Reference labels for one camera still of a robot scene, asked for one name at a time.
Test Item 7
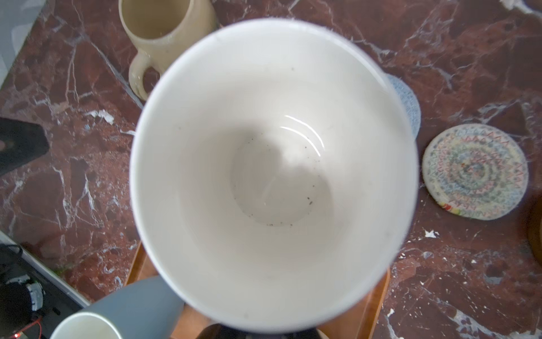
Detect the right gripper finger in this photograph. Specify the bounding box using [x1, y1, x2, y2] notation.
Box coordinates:
[1, 117, 49, 176]

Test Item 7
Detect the beige ceramic mug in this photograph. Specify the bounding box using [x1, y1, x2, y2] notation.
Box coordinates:
[119, 0, 220, 100]

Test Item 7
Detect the light blue mug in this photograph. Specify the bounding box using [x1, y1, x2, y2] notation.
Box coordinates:
[51, 275, 184, 339]

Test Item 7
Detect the purple ceramic mug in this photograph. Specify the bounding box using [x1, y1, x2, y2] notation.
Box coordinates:
[130, 18, 419, 333]

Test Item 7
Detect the grey woven coaster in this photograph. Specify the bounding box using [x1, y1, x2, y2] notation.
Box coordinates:
[387, 73, 421, 138]

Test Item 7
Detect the cream woven coaster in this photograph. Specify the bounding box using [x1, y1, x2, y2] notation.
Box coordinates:
[421, 124, 529, 220]

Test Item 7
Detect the brown wooden coaster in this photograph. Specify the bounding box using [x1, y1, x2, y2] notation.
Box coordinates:
[527, 198, 542, 265]

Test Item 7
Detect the aluminium front rail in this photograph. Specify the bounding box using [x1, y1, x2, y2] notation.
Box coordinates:
[1, 232, 91, 308]

